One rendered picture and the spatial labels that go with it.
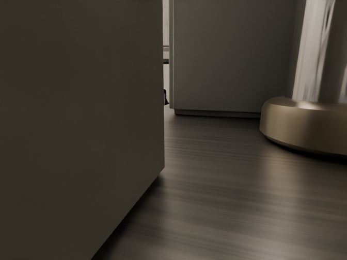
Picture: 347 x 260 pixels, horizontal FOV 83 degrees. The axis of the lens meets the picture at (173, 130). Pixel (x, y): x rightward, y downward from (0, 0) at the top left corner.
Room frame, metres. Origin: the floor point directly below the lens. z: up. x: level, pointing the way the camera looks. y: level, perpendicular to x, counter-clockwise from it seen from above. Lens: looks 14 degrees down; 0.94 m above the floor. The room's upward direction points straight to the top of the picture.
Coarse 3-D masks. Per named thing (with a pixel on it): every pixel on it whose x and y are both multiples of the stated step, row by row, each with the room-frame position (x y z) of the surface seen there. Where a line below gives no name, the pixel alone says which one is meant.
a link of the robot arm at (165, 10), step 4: (164, 0) 0.44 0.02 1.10; (168, 0) 0.44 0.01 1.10; (164, 4) 0.44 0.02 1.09; (168, 4) 0.44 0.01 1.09; (164, 8) 0.44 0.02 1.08; (168, 8) 0.44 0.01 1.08; (164, 12) 0.44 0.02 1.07; (168, 12) 0.44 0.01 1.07; (164, 16) 0.44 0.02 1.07; (168, 16) 0.44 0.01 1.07; (164, 20) 0.44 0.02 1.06; (168, 20) 0.44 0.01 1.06; (164, 24) 0.44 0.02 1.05; (168, 24) 0.44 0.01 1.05; (164, 28) 0.44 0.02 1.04; (168, 28) 0.44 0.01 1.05; (164, 32) 0.44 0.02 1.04; (168, 32) 0.44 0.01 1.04; (164, 36) 0.44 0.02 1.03; (168, 36) 0.44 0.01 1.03; (164, 40) 0.44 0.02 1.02; (168, 40) 0.44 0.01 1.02; (164, 44) 0.44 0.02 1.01; (168, 44) 0.44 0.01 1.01
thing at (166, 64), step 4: (164, 64) 0.44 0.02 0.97; (168, 64) 0.44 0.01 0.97; (164, 68) 0.44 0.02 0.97; (168, 68) 0.44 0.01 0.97; (164, 72) 0.44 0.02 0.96; (168, 72) 0.44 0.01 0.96; (164, 76) 0.44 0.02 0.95; (168, 76) 0.44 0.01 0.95; (164, 80) 0.44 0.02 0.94; (168, 80) 0.44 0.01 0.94; (164, 84) 0.43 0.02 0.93; (168, 84) 0.44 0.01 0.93; (164, 88) 0.43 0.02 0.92; (168, 88) 0.43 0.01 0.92; (168, 92) 0.43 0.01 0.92; (168, 96) 0.43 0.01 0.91; (168, 100) 0.43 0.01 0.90
